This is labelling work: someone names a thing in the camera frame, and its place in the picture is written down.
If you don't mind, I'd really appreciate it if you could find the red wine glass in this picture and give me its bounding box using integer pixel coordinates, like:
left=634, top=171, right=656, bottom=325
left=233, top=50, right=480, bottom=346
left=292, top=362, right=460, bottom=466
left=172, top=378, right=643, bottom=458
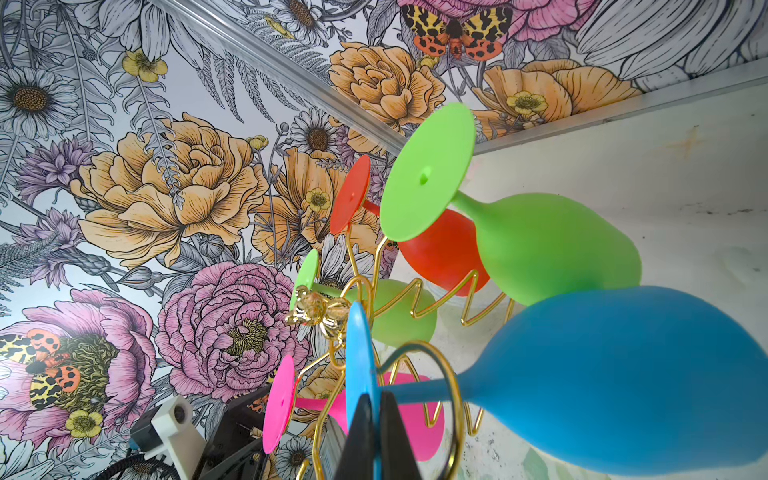
left=330, top=155, right=490, bottom=290

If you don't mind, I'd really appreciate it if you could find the green wine glass front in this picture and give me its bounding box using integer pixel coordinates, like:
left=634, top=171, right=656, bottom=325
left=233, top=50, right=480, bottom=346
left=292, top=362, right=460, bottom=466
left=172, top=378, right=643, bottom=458
left=288, top=250, right=437, bottom=347

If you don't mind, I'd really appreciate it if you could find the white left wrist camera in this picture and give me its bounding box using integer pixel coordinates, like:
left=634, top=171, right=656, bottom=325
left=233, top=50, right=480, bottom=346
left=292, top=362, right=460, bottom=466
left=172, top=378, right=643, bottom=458
left=129, top=395, right=206, bottom=479

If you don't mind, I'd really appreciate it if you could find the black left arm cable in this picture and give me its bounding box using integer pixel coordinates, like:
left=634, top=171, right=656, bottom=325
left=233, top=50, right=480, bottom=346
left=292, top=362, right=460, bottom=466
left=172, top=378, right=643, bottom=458
left=89, top=455, right=163, bottom=480

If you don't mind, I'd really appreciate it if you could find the green wine glass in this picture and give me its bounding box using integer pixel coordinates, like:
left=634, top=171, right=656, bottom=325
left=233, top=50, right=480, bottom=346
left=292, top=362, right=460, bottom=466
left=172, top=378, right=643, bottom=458
left=380, top=103, right=642, bottom=305
left=288, top=250, right=437, bottom=347

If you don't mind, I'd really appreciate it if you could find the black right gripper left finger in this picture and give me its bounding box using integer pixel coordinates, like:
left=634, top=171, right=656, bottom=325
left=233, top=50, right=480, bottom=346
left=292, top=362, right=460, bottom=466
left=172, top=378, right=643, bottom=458
left=334, top=394, right=375, bottom=480

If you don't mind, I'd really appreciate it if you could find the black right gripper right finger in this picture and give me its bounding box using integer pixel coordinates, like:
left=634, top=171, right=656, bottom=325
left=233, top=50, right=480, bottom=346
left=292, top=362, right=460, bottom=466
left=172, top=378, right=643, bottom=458
left=380, top=392, right=422, bottom=480

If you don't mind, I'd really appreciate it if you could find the green wine glass back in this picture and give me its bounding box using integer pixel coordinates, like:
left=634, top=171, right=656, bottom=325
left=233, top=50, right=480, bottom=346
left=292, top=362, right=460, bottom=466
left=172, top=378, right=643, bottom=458
left=380, top=103, right=642, bottom=305

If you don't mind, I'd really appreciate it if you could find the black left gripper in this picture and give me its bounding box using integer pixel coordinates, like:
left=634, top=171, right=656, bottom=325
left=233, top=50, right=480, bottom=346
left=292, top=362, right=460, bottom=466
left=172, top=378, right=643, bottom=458
left=192, top=385, right=271, bottom=479

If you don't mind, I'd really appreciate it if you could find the blue wine glass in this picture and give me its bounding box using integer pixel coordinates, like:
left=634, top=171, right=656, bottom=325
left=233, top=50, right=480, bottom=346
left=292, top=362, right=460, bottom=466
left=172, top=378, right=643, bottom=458
left=344, top=286, right=768, bottom=480

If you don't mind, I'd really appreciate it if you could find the gold wine glass rack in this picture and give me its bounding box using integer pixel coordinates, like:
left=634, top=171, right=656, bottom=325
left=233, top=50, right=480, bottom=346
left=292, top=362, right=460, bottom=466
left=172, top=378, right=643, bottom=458
left=285, top=230, right=517, bottom=480

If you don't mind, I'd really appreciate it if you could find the pink wine glass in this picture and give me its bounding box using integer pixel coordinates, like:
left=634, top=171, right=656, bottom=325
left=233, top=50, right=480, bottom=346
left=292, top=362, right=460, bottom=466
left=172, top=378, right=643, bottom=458
left=262, top=356, right=445, bottom=461

